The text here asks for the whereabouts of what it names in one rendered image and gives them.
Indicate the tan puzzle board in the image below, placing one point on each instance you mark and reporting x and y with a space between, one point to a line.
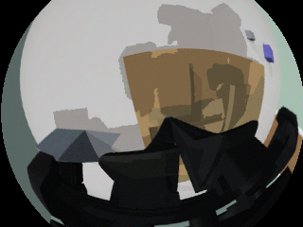
208 89

